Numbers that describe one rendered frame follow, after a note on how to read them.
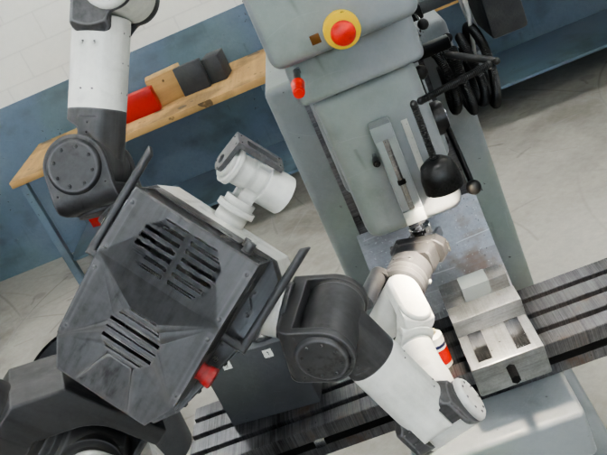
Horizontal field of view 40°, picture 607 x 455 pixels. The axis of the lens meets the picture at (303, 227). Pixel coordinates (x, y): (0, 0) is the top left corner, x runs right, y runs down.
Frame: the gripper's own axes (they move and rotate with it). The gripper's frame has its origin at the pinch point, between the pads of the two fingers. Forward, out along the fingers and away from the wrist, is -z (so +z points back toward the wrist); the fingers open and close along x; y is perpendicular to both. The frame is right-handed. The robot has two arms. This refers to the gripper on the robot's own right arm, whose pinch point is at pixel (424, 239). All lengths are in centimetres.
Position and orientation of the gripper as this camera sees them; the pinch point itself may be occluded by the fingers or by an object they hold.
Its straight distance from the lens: 176.1
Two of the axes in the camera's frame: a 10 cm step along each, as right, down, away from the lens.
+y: 3.8, 8.3, 4.0
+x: -8.5, 1.5, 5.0
